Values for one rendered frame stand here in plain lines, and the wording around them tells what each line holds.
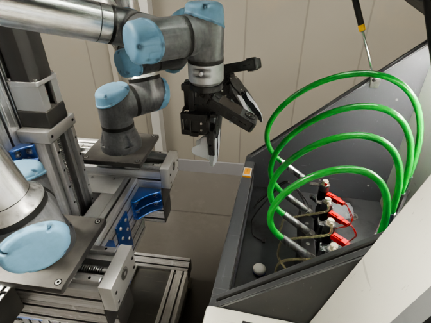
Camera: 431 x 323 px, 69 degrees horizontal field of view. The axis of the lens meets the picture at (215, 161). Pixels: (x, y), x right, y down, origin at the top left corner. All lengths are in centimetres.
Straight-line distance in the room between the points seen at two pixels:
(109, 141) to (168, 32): 66
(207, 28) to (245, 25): 173
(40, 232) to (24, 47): 46
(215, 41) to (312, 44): 179
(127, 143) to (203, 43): 64
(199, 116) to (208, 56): 13
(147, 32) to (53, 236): 39
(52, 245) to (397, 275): 55
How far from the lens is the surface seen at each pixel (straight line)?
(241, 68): 83
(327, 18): 238
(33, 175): 74
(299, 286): 68
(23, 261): 66
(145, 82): 116
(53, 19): 66
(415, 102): 85
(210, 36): 63
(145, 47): 57
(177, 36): 60
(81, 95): 291
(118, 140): 116
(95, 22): 67
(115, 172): 123
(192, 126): 71
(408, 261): 50
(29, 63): 91
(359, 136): 68
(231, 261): 88
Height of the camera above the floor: 163
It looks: 33 degrees down
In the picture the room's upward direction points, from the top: straight up
